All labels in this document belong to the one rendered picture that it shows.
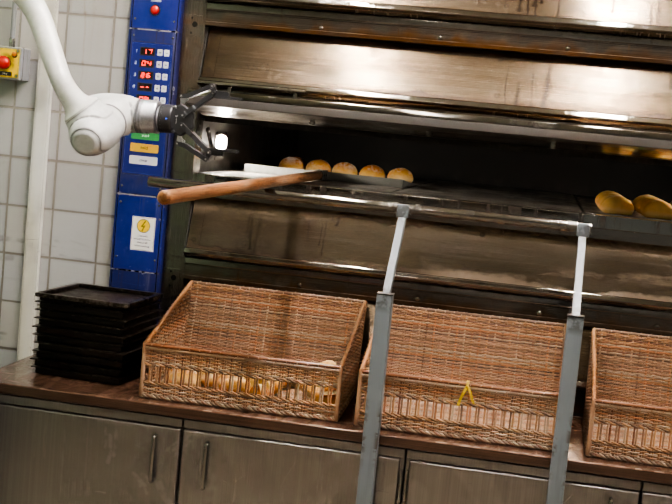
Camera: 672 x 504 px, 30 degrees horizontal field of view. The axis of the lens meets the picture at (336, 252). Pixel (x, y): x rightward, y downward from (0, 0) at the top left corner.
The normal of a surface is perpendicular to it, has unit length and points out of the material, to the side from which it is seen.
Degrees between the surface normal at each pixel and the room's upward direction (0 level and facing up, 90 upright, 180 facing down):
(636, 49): 90
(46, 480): 90
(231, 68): 70
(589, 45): 90
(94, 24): 90
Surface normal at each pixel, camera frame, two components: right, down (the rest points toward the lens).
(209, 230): -0.12, -0.26
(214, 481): -0.17, 0.08
